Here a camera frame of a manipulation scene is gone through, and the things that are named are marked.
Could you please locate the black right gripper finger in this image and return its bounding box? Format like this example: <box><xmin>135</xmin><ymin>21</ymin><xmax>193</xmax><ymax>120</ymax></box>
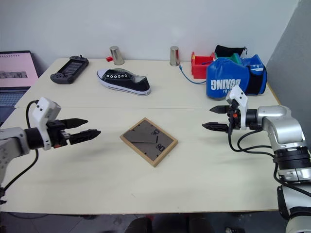
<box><xmin>209</xmin><ymin>105</ymin><xmax>228</xmax><ymax>114</ymax></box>
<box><xmin>202</xmin><ymin>122</ymin><xmax>229</xmax><ymax>133</ymax></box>

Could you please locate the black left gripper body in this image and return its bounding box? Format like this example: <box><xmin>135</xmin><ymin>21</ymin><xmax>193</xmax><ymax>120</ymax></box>
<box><xmin>46</xmin><ymin>119</ymin><xmax>71</xmax><ymax>149</ymax></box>

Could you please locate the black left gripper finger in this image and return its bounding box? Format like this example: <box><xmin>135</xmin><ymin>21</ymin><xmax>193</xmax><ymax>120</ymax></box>
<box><xmin>68</xmin><ymin>129</ymin><xmax>102</xmax><ymax>146</ymax></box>
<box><xmin>63</xmin><ymin>118</ymin><xmax>89</xmax><ymax>129</ymax></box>

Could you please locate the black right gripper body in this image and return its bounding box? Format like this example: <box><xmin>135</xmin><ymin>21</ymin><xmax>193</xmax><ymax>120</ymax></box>
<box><xmin>225</xmin><ymin>99</ymin><xmax>242</xmax><ymax>133</ymax></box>

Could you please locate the laptop computer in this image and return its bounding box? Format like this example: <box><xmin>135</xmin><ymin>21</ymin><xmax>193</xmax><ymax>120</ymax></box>
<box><xmin>0</xmin><ymin>50</ymin><xmax>39</xmax><ymax>127</ymax></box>

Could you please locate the blue boxing glove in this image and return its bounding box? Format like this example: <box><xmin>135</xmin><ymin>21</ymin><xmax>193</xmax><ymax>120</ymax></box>
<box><xmin>206</xmin><ymin>54</ymin><xmax>268</xmax><ymax>101</ymax></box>

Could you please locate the red plastic bin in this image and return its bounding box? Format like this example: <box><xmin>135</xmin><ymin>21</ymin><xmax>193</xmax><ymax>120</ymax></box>
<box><xmin>190</xmin><ymin>51</ymin><xmax>217</xmax><ymax>80</ymax></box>

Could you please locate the black handheld game console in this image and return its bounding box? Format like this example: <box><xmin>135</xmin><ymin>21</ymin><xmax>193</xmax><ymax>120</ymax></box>
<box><xmin>50</xmin><ymin>55</ymin><xmax>89</xmax><ymax>85</ymax></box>

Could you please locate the green plastic bin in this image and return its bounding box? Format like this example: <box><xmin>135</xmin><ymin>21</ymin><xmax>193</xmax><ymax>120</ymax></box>
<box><xmin>213</xmin><ymin>52</ymin><xmax>243</xmax><ymax>65</ymax></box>

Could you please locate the black fabric pouch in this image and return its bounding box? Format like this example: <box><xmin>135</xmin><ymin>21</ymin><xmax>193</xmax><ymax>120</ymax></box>
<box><xmin>214</xmin><ymin>45</ymin><xmax>248</xmax><ymax>58</ymax></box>

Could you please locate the black and white sneaker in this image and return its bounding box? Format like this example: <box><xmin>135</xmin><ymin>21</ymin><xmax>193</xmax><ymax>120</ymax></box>
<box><xmin>96</xmin><ymin>68</ymin><xmax>152</xmax><ymax>96</ymax></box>

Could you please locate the silver metal cup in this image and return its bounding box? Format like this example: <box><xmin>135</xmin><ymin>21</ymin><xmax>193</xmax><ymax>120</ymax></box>
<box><xmin>169</xmin><ymin>46</ymin><xmax>181</xmax><ymax>67</ymax></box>
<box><xmin>109</xmin><ymin>45</ymin><xmax>125</xmax><ymax>66</ymax></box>

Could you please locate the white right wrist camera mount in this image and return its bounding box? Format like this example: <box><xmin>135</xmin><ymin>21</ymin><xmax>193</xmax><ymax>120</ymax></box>
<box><xmin>225</xmin><ymin>85</ymin><xmax>248</xmax><ymax>130</ymax></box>

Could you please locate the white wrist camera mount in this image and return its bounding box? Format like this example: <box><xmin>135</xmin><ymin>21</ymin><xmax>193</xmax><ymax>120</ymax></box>
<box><xmin>32</xmin><ymin>97</ymin><xmax>62</xmax><ymax>150</ymax></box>
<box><xmin>225</xmin><ymin>85</ymin><xmax>248</xmax><ymax>130</ymax></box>

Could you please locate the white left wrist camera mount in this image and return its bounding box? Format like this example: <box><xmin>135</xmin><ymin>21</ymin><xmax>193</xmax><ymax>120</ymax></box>
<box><xmin>32</xmin><ymin>97</ymin><xmax>62</xmax><ymax>150</ymax></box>

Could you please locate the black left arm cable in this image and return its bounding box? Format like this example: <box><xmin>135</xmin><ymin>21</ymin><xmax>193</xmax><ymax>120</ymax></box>
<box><xmin>0</xmin><ymin>100</ymin><xmax>40</xmax><ymax>192</ymax></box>

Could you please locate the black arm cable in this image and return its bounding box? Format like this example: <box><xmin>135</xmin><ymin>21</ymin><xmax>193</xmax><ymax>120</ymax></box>
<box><xmin>227</xmin><ymin>114</ymin><xmax>311</xmax><ymax>198</ymax></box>
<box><xmin>0</xmin><ymin>100</ymin><xmax>40</xmax><ymax>192</ymax></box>

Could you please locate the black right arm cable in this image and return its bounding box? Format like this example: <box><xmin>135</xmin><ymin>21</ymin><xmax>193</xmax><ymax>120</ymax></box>
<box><xmin>227</xmin><ymin>114</ymin><xmax>311</xmax><ymax>198</ymax></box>

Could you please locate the blue cable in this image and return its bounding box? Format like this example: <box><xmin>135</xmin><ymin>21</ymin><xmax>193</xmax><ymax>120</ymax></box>
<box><xmin>178</xmin><ymin>64</ymin><xmax>207</xmax><ymax>85</ymax></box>

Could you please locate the wooden picture frame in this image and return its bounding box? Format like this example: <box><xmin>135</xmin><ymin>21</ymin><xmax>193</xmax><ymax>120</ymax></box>
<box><xmin>120</xmin><ymin>117</ymin><xmax>178</xmax><ymax>168</ymax></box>

